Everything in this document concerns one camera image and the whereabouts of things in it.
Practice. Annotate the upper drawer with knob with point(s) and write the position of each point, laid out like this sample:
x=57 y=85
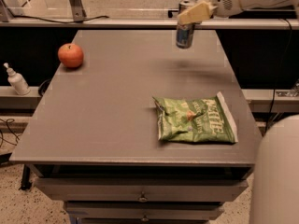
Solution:
x=141 y=190

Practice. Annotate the silver blue redbull can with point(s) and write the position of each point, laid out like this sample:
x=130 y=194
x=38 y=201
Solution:
x=184 y=32

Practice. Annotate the green jalapeno chip bag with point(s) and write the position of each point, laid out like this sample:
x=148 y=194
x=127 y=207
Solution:
x=195 y=121

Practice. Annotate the drawer with knob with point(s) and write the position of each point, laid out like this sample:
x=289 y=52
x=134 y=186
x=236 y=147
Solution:
x=141 y=190
x=143 y=211

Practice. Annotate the metal frame post left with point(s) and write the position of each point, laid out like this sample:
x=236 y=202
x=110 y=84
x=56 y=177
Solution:
x=78 y=11

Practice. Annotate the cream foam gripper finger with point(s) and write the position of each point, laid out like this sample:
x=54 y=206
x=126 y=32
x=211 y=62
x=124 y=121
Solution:
x=201 y=11

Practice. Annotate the lower drawer with knob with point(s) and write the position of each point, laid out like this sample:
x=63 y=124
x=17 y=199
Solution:
x=143 y=211

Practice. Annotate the grey drawer cabinet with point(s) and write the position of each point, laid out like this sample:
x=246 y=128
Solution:
x=100 y=121

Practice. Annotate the red apple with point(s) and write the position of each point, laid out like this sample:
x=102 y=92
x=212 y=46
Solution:
x=71 y=55

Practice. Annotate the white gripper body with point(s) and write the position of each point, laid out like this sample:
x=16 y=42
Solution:
x=226 y=4

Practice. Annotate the white pump bottle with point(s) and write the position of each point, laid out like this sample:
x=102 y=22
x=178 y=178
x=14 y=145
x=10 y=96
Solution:
x=17 y=81

